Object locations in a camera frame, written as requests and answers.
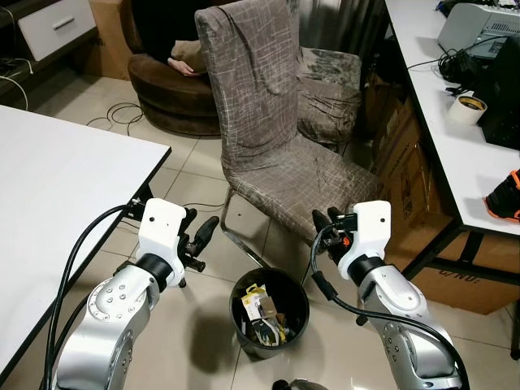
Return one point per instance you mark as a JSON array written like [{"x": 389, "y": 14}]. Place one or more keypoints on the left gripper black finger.
[
  {"x": 191, "y": 219},
  {"x": 209, "y": 229}
]

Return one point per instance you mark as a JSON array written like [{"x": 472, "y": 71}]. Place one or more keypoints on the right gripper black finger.
[
  {"x": 322, "y": 223},
  {"x": 334, "y": 212}
]

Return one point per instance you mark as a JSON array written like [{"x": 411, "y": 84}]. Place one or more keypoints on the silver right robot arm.
[{"x": 398, "y": 305}]

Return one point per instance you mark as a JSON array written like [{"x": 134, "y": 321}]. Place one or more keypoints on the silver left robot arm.
[{"x": 114, "y": 317}]

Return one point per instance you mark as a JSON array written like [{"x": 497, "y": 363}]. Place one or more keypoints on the yellow white trash package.
[{"x": 256, "y": 301}]

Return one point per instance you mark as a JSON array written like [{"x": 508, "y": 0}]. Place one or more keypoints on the brown paper trash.
[{"x": 282, "y": 314}]

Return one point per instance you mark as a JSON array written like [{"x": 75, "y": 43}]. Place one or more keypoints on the black round rubbish bin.
[{"x": 292, "y": 333}]

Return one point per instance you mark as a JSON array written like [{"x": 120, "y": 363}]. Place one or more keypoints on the black table leg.
[{"x": 142, "y": 195}]

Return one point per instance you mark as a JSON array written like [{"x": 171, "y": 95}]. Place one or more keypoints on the tall printed cardboard box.
[{"x": 406, "y": 179}]

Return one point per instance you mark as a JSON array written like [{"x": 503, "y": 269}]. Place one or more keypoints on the white yellow crumpled wrapper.
[{"x": 268, "y": 331}]

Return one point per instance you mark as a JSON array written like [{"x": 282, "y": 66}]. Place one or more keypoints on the low brown patterned covered chair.
[{"x": 329, "y": 97}]

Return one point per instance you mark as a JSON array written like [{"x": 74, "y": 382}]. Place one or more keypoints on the dark brown round sofa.
[{"x": 166, "y": 97}]

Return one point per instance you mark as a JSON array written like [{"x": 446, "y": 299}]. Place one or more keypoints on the tall brown patterned covered chair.
[{"x": 260, "y": 97}]

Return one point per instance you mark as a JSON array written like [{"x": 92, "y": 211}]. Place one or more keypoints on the flat lettered cardboard box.
[{"x": 479, "y": 296}]

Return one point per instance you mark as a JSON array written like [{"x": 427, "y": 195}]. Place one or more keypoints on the dark robot foot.
[{"x": 301, "y": 384}]

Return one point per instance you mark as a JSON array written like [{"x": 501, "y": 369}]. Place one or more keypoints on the white tape roll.
[{"x": 467, "y": 112}]

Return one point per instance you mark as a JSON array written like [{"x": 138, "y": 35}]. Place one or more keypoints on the orange black power tool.
[{"x": 505, "y": 199}]

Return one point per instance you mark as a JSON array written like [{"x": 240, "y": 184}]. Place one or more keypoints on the grey curtain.
[{"x": 341, "y": 24}]

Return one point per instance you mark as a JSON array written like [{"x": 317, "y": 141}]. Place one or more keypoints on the black box device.
[{"x": 504, "y": 97}]

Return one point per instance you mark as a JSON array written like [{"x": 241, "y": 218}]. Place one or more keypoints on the dark low shelf unit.
[{"x": 24, "y": 61}]

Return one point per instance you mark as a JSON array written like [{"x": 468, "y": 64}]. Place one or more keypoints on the grey printer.
[{"x": 471, "y": 24}]

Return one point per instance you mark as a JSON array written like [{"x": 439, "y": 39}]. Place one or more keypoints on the white drawer front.
[{"x": 57, "y": 26}]

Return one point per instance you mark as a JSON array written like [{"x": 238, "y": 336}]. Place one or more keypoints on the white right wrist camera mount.
[{"x": 370, "y": 231}]

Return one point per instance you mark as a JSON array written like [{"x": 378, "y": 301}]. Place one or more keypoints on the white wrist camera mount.
[
  {"x": 161, "y": 227},
  {"x": 370, "y": 231}
]

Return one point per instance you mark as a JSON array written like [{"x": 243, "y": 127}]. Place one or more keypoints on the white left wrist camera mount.
[{"x": 161, "y": 227}]

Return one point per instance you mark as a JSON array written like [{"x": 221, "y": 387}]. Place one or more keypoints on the black desk frame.
[{"x": 487, "y": 272}]

